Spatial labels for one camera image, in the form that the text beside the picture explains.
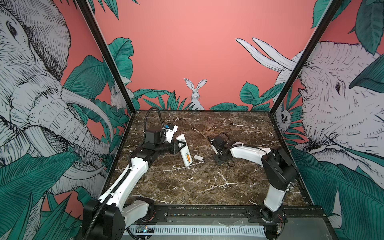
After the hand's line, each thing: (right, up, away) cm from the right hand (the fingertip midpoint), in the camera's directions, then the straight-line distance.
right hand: (217, 157), depth 93 cm
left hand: (-20, +12, -17) cm, 28 cm away
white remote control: (-20, +7, -16) cm, 26 cm away
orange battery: (-18, +3, -14) cm, 23 cm away
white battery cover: (-12, -1, +2) cm, 12 cm away
